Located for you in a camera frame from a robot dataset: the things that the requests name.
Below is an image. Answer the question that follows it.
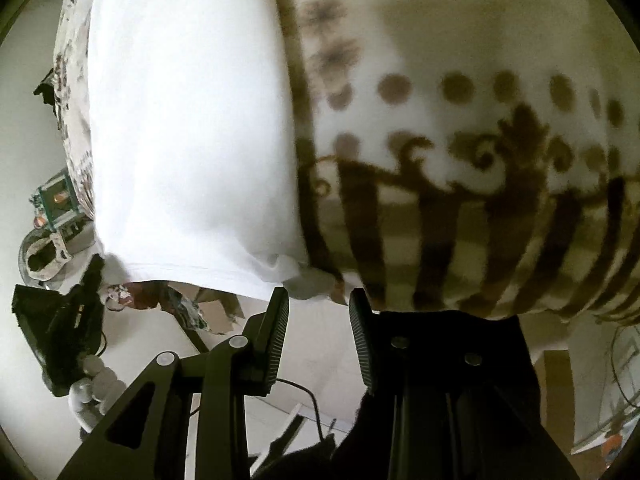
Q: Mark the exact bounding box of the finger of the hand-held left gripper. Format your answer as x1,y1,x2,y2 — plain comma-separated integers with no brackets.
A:
80,254,107,303

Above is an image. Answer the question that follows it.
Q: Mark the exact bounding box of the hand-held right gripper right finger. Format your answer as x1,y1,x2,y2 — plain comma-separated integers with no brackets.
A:
348,288,581,480

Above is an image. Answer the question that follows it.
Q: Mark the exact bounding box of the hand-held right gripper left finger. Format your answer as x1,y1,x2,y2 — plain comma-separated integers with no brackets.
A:
57,287,290,480

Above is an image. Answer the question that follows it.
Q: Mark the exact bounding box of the white garment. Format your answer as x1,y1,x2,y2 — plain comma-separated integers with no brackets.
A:
87,0,314,304

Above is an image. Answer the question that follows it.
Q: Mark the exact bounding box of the person's left hand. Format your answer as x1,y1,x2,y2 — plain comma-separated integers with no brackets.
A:
69,354,127,432

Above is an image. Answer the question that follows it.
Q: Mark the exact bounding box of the round woven basket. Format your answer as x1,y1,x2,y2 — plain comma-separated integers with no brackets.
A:
20,232,77,282

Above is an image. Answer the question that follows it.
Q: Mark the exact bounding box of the cardboard piece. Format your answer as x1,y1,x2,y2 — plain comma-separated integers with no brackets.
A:
196,300,242,337

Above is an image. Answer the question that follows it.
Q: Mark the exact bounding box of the green box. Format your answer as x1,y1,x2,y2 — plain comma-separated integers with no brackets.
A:
32,170,82,229

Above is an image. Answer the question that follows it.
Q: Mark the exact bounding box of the dark cloth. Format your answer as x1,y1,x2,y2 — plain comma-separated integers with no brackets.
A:
252,394,397,480

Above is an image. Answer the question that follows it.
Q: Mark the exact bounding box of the brown patterned cream blanket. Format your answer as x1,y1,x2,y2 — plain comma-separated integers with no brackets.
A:
52,0,640,327

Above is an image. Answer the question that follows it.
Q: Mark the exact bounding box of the black cable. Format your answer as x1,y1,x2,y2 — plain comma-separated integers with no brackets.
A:
274,377,328,443

